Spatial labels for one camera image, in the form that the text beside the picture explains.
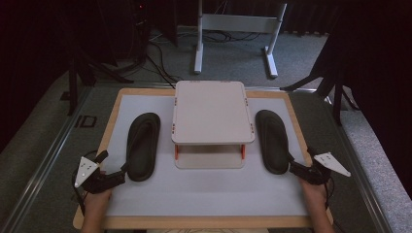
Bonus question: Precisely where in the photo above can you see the person's right hand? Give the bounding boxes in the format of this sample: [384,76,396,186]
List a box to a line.
[298,178,328,209]

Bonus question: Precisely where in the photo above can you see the black floor cables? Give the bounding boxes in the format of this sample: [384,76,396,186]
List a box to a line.
[142,30,263,90]

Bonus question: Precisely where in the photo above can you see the white table mat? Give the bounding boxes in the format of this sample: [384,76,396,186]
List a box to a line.
[104,94,309,217]

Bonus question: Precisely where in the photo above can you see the person's left hand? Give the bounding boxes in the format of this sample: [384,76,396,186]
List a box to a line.
[83,187,113,212]

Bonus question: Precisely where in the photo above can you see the black tripod stand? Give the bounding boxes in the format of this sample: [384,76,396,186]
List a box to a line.
[59,45,134,117]
[279,61,361,126]

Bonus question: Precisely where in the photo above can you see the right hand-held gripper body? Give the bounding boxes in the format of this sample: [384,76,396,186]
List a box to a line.
[296,148,352,186]

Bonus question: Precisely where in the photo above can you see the white two-tier shoe rack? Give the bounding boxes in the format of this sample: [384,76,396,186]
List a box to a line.
[170,80,257,170]

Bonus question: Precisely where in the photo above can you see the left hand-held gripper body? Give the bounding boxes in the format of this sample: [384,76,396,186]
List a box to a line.
[74,150,121,195]

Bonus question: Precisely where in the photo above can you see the white metal stand frame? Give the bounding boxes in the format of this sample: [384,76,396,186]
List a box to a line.
[192,0,289,80]

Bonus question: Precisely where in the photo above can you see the black slipper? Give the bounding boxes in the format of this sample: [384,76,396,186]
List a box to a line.
[255,109,291,176]
[125,112,161,183]

